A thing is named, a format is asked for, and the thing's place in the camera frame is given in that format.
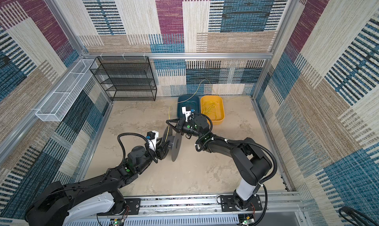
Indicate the black wire shelf rack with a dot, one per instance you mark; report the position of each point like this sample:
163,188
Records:
128,78

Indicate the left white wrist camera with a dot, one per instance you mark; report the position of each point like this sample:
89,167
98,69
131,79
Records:
152,137

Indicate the dark grey spool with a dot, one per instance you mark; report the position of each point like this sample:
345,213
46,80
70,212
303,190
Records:
171,143

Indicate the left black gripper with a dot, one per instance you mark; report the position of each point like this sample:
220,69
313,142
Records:
161,152

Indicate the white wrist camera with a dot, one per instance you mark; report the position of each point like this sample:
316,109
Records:
152,137
187,113

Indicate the yellow plastic bin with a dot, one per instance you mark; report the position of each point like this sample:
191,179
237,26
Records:
213,107

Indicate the teal plastic bin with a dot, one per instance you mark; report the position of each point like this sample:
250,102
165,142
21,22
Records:
189,102

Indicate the black cable loop corner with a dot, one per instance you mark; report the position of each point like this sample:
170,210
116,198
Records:
356,218

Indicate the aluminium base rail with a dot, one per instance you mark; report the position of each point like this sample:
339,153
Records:
277,208

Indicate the white mesh wall basket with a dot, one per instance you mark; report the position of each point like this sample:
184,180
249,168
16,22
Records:
57,105

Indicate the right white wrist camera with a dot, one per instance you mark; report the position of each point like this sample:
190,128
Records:
187,113

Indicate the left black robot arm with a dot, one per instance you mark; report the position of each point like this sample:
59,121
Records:
60,204

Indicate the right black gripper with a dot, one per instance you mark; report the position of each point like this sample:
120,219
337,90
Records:
179,126

